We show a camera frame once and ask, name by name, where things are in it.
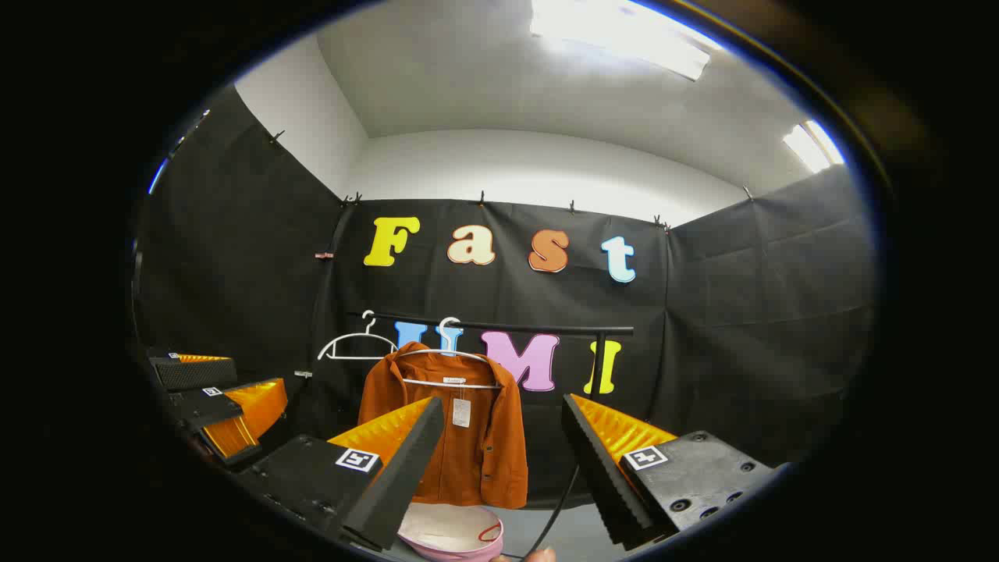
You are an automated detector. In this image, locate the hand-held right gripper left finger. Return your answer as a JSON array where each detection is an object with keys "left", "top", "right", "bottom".
[{"left": 234, "top": 397, "right": 446, "bottom": 552}]

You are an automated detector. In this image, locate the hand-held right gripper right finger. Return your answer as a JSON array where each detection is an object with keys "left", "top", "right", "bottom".
[{"left": 560, "top": 393, "right": 781, "bottom": 550}]

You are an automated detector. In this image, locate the pink laundry hamper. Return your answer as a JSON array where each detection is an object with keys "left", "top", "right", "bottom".
[{"left": 396, "top": 502, "right": 505, "bottom": 562}]

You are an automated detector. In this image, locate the orange jacket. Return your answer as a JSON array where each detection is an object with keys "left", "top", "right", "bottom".
[{"left": 357, "top": 341, "right": 530, "bottom": 510}]

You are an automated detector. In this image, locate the large white clothes hanger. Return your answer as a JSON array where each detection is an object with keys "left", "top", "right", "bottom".
[{"left": 390, "top": 316, "right": 504, "bottom": 391}]

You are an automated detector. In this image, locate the small white clothes hanger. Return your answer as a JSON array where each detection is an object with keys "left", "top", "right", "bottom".
[{"left": 318, "top": 310, "right": 399, "bottom": 361}]

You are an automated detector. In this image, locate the black clothes rack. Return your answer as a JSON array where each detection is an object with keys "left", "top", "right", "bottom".
[{"left": 347, "top": 311, "right": 635, "bottom": 403}]

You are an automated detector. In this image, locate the small ceiling light panel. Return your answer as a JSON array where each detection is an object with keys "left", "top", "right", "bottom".
[{"left": 783, "top": 119, "right": 845, "bottom": 174}]

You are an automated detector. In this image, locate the large ceiling light panel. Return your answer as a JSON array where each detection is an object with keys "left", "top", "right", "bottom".
[{"left": 531, "top": 0, "right": 723, "bottom": 81}]

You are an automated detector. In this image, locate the black cable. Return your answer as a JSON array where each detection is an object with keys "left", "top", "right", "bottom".
[{"left": 499, "top": 462, "right": 583, "bottom": 561}]

